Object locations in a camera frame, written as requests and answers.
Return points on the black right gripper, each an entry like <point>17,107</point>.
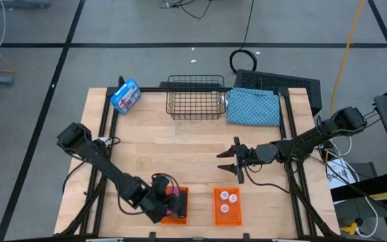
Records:
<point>247,155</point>

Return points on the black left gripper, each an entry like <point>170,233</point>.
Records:
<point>155,206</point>

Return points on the pink bandage roll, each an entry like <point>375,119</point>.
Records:
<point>174,192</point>

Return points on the orange plastic tray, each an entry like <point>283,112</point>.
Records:
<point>235,215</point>
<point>175,221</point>

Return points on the blue patterned cloth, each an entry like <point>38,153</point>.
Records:
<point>252,107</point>

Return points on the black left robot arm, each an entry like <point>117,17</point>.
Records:
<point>106,164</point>

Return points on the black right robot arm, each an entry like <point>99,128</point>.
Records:
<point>307,141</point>

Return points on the black table edge clamp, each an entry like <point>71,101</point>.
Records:
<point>246,235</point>
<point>152,235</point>

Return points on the black perforated computer case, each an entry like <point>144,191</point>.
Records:
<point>274,80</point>

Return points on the white printed paper box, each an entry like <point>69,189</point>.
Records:
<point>343,174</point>

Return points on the blue first aid kit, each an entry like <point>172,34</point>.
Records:
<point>125,97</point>

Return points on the black clamp knob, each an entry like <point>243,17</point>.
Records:
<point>121,80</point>

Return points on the yellow power plug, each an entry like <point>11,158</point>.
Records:
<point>350,229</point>

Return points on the black shelf beam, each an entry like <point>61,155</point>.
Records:
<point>368,185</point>

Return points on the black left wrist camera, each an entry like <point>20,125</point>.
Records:
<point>160,184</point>

